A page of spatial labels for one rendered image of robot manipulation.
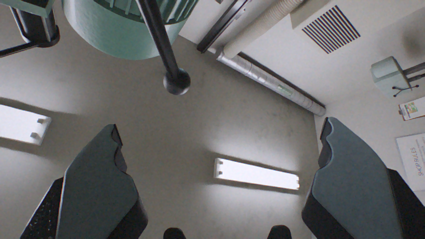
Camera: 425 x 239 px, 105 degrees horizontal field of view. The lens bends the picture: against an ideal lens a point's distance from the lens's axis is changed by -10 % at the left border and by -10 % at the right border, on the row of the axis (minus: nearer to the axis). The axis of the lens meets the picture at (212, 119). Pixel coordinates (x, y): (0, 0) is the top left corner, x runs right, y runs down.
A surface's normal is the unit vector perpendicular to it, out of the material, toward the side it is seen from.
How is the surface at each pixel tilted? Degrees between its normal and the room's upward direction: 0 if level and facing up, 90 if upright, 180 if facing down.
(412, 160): 90
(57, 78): 180
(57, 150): 180
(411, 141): 90
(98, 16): 90
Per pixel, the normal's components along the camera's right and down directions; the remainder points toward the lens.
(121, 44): 0.08, 0.95
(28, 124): 0.54, -0.29
